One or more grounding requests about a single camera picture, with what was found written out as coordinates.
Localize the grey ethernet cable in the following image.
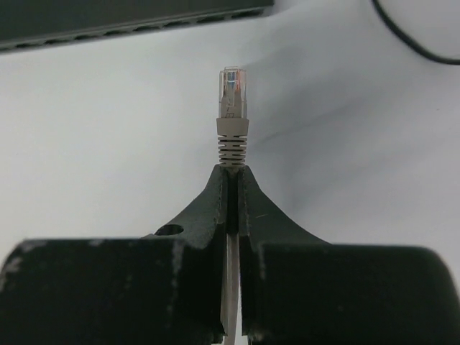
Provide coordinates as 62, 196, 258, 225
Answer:
215, 65, 250, 345

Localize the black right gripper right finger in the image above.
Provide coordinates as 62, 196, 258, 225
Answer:
238, 167, 459, 344

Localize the black network switch box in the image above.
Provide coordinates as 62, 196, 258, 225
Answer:
1, 0, 275, 53

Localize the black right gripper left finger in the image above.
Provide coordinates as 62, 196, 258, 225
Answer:
1, 167, 227, 344

